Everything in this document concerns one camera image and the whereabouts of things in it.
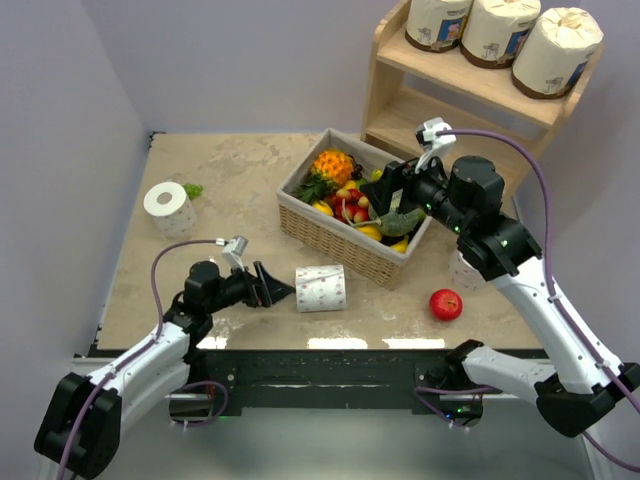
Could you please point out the yellow toy lemon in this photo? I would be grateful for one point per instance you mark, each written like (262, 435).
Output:
(323, 207)

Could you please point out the black aluminium base frame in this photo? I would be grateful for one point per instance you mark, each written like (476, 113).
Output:
(331, 379)

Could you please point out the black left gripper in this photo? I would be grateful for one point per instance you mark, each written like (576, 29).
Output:
(263, 290)

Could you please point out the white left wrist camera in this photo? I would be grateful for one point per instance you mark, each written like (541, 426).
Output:
(232, 251)

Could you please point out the green netted toy melon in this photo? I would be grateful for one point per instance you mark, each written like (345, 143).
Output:
(393, 224)

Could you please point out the green grape bunch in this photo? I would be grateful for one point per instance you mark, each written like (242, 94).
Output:
(193, 191)

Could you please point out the red toy apple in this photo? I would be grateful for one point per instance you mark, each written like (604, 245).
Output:
(445, 305)

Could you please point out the floral paper roll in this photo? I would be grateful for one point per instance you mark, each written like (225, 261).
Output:
(462, 274)
(320, 288)
(170, 210)

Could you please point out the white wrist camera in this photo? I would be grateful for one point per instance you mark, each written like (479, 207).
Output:
(232, 251)
(436, 139)

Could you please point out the wooden shelf unit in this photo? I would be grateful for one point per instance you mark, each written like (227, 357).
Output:
(393, 110)

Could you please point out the orange toy pineapple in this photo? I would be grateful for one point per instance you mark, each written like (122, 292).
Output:
(330, 170)

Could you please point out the dark purple toy grapes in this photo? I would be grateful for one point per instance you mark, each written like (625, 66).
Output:
(356, 173)

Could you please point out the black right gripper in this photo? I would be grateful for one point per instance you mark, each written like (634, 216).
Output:
(394, 178)

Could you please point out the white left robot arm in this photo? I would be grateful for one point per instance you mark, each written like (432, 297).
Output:
(87, 415)

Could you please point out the brown-topped paper roll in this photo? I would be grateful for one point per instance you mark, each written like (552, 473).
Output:
(495, 31)

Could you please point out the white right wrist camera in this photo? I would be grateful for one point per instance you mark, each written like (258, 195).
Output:
(436, 139)

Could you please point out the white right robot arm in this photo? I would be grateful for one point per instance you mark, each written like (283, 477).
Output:
(583, 380)

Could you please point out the wicker basket with liner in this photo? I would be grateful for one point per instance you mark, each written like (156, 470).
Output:
(343, 244)

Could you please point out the paper roll edge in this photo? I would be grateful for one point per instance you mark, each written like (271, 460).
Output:
(556, 52)

